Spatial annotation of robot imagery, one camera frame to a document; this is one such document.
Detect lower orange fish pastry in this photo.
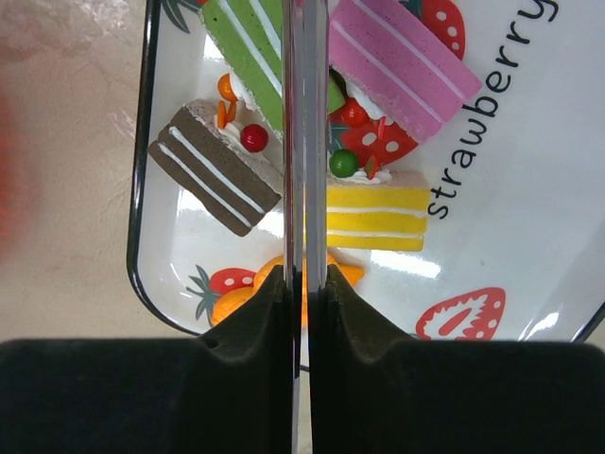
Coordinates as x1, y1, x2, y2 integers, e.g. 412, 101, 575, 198
211, 287, 254, 326

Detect green striped cake slice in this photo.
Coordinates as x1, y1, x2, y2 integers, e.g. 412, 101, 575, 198
199, 0, 283, 135

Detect chocolate cake slice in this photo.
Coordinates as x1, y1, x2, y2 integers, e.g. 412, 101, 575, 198
147, 99, 283, 236

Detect yellow cake slice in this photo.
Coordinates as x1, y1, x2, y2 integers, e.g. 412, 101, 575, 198
326, 148, 430, 252

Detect upper orange fish pastry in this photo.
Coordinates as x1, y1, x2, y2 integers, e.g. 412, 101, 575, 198
252, 253, 365, 289

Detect pink striped cake slice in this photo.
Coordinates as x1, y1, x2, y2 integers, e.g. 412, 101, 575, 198
328, 1, 481, 143

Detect white strawberry enamel tray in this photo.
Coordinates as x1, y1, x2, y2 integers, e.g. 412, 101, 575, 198
128, 1, 604, 341

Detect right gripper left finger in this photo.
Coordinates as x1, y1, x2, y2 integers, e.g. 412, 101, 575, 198
1, 268, 295, 453

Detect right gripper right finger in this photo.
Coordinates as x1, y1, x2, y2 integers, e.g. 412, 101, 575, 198
309, 267, 604, 453

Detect metal serving tongs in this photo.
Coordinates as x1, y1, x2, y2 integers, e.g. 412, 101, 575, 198
282, 1, 329, 452

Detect orange fish pastry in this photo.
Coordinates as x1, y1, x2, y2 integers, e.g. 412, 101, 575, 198
252, 253, 365, 289
211, 287, 254, 326

